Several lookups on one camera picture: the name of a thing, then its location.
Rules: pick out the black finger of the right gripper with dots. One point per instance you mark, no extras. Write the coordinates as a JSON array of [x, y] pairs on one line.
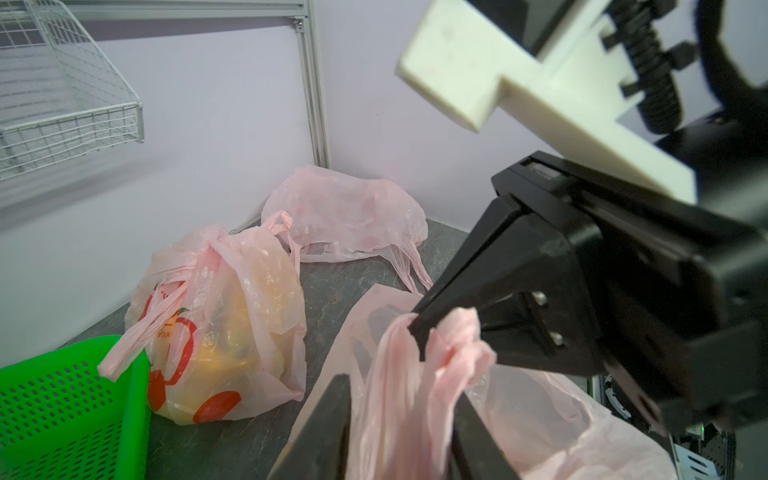
[[480, 258]]

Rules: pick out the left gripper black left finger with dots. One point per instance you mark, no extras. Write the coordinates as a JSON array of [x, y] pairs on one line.
[[321, 448]]

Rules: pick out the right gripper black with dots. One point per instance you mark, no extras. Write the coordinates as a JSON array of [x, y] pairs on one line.
[[602, 276]]

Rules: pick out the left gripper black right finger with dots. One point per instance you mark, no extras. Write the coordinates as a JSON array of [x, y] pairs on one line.
[[473, 454]]

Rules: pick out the printed pink plastic bag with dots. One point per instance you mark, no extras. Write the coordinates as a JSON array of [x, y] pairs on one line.
[[221, 318], [544, 424]]

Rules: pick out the plain pink plastic bag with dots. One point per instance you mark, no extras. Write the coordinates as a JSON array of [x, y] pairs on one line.
[[332, 217]]

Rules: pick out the green plastic basket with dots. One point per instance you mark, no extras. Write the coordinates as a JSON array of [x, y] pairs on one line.
[[61, 420]]

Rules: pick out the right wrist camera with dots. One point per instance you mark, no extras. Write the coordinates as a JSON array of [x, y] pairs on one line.
[[567, 71]]

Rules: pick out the white wire shelf back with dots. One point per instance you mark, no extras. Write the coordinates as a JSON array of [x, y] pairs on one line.
[[61, 96]]

